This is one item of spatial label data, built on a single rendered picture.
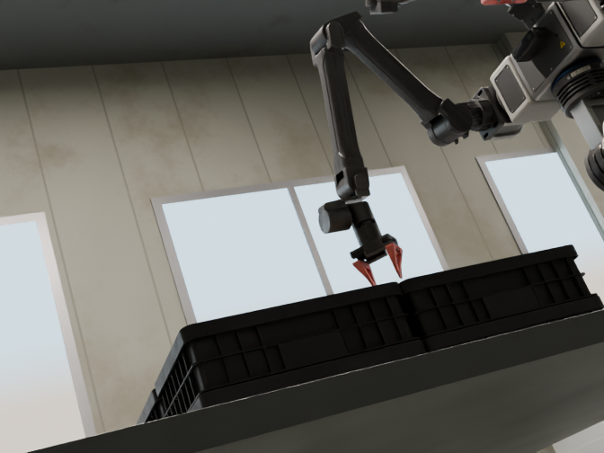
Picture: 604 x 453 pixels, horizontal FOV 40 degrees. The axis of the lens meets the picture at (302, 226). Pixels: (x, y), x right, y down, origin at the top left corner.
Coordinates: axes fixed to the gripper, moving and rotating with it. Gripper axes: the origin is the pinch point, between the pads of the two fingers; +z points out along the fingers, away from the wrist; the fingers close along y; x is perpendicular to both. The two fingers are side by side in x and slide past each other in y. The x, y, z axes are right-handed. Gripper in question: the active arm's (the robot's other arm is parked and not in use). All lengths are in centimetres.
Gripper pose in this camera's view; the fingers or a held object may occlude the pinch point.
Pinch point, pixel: (387, 280)
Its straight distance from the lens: 189.7
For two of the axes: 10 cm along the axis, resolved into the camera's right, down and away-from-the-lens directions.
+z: 3.3, 8.6, -3.8
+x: 4.3, 2.2, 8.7
